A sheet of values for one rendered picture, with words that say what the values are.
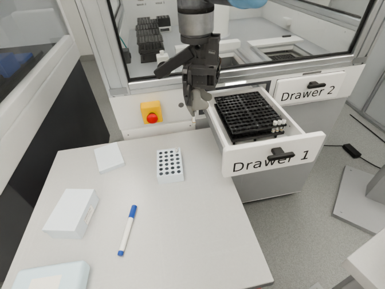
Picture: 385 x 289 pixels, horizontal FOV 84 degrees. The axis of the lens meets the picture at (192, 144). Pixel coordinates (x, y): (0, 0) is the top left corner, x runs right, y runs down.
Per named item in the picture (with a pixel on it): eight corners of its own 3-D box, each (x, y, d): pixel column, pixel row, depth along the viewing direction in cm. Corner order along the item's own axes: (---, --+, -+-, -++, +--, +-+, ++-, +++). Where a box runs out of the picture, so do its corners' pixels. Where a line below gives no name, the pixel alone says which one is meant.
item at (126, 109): (349, 96, 96) (366, 63, 86) (120, 129, 85) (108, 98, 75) (261, 36, 165) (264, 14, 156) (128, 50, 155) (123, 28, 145)
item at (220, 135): (306, 155, 66) (313, 140, 62) (226, 169, 63) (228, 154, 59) (255, 93, 95) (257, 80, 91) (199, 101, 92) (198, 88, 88)
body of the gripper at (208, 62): (215, 94, 51) (216, 39, 43) (180, 90, 52) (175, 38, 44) (220, 79, 56) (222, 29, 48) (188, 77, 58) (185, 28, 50)
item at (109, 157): (125, 165, 76) (124, 161, 75) (100, 174, 73) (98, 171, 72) (117, 144, 85) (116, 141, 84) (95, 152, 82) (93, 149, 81)
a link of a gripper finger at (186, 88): (189, 109, 54) (188, 74, 48) (184, 108, 54) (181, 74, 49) (194, 100, 57) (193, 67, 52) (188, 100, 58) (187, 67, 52)
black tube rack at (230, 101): (282, 140, 71) (286, 124, 67) (231, 148, 69) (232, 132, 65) (255, 105, 87) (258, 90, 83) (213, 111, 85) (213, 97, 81)
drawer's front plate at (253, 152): (313, 161, 66) (327, 134, 58) (223, 178, 63) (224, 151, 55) (310, 157, 67) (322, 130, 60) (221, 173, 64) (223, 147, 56)
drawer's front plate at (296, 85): (336, 97, 92) (347, 72, 85) (273, 106, 89) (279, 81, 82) (333, 94, 94) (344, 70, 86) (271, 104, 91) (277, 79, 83)
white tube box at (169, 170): (184, 181, 70) (183, 174, 67) (158, 184, 69) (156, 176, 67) (181, 154, 79) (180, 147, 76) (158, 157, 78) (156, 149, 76)
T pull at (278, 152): (294, 157, 56) (295, 153, 56) (267, 161, 56) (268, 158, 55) (287, 148, 59) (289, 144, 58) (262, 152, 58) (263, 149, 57)
